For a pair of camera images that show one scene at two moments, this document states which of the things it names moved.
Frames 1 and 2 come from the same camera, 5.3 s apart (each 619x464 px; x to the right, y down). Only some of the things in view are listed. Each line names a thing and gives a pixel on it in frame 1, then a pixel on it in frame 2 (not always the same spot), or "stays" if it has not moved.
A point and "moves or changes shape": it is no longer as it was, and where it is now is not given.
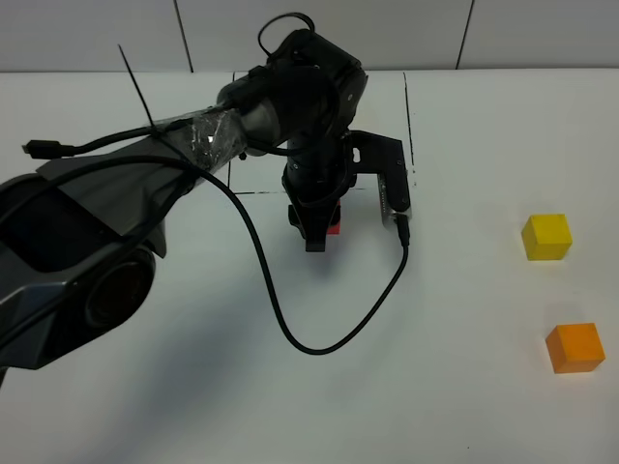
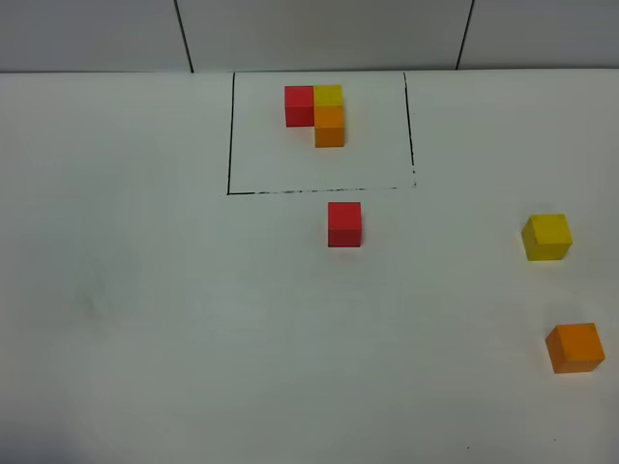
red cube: (335, 229) moves or changes shape
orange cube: (574, 348) stays
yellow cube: (546, 237) stays
